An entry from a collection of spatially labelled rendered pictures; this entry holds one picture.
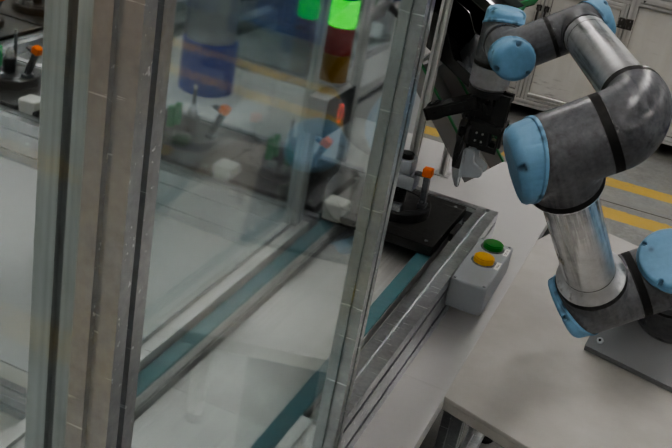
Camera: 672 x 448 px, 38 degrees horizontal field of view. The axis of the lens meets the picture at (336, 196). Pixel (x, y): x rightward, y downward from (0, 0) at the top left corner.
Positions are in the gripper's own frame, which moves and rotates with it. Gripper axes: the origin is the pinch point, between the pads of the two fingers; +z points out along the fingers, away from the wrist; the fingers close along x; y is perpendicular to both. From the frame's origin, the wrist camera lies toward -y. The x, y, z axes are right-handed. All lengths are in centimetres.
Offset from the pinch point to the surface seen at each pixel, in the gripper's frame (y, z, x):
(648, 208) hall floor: 36, 109, 305
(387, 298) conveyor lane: 0.2, 12.0, -32.2
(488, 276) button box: 13.5, 10.8, -14.0
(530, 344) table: 24.5, 20.9, -15.0
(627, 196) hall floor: 25, 109, 312
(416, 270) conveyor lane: 1.0, 12.1, -18.8
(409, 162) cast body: -9.1, -1.4, -2.4
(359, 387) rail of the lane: 6, 10, -62
